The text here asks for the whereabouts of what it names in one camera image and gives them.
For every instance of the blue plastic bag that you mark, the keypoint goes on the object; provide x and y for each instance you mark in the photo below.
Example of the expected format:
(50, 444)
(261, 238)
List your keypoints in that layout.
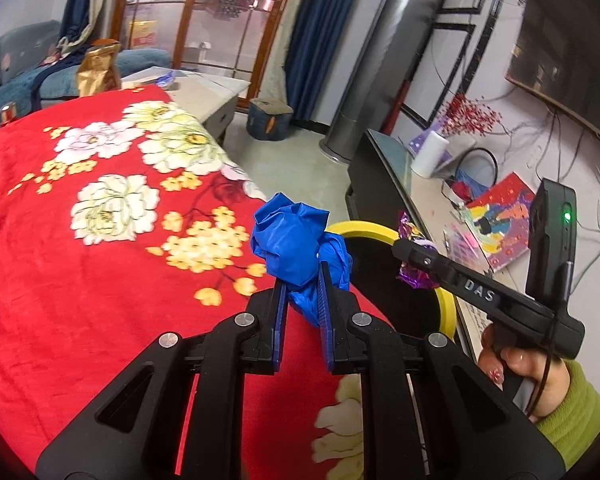
(290, 240)

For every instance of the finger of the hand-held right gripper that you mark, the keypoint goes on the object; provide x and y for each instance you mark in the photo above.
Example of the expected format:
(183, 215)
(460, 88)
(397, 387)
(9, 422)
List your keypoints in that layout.
(420, 257)

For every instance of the person's right hand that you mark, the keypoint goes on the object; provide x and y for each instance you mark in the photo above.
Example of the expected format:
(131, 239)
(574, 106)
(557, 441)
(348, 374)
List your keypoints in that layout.
(525, 375)

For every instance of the red can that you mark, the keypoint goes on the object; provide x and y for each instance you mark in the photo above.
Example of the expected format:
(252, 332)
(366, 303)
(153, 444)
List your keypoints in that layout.
(8, 114)

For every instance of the small blue stool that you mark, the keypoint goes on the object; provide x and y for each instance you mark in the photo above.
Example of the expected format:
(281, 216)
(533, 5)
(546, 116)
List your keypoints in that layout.
(270, 120)

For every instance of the yellow cardboard box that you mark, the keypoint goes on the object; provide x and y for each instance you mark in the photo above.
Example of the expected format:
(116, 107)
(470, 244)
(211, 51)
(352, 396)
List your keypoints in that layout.
(144, 35)

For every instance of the purple candy wrapper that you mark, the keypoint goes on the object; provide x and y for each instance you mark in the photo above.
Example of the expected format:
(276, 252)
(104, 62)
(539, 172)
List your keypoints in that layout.
(410, 227)

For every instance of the yellow-rimmed black trash bin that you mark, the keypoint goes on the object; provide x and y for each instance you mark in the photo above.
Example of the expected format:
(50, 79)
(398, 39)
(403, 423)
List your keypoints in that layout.
(365, 230)

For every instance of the pink plastic packet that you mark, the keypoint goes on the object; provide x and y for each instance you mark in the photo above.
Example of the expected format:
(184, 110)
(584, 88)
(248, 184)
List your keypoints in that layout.
(460, 242)

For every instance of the black television stand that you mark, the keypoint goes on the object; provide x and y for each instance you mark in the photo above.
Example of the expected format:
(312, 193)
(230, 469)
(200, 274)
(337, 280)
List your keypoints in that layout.
(375, 185)

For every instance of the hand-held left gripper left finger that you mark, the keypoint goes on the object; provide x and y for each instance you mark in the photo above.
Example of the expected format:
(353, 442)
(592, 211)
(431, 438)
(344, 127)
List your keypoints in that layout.
(280, 320)

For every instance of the wall television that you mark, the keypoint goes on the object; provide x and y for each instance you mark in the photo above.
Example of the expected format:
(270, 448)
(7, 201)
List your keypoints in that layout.
(570, 35)

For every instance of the blue plastic wrapper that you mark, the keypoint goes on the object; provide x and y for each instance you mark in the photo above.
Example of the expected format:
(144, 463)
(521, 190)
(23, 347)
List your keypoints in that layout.
(165, 80)

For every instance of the person's right forearm green sleeve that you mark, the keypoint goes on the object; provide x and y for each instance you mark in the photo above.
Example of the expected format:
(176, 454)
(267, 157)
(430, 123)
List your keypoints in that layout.
(575, 420)

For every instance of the wooden glass sliding door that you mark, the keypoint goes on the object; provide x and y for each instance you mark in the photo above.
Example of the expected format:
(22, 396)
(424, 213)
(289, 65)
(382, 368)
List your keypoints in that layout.
(190, 25)

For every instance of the red berry branches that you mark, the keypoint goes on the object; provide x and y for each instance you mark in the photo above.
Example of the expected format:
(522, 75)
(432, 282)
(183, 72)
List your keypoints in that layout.
(472, 115)

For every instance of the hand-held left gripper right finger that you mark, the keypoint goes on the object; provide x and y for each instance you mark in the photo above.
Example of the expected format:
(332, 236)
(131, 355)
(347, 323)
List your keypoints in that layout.
(325, 315)

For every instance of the white vase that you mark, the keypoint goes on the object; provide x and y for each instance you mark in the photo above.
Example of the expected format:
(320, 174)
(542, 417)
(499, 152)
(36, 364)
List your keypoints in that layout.
(430, 155)

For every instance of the blue curtain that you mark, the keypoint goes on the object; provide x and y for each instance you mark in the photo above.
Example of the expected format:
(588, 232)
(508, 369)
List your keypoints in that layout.
(77, 5)
(325, 40)

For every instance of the colourful painted picture book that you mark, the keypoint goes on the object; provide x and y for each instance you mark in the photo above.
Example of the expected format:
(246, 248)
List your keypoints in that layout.
(505, 220)

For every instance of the silver tower air conditioner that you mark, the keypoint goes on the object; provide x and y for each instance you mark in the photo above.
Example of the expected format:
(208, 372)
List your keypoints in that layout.
(380, 60)

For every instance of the gold paper bag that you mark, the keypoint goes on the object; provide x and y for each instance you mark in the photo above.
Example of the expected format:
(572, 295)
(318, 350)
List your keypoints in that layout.
(97, 70)

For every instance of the lavender printed card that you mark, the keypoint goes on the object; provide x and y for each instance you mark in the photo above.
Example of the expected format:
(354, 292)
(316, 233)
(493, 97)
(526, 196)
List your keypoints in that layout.
(420, 142)

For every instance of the grey coffee table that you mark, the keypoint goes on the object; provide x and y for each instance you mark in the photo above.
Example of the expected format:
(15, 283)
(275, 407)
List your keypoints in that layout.
(205, 95)

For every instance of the blue sofa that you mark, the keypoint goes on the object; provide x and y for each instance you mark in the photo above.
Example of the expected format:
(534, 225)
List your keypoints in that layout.
(10, 90)

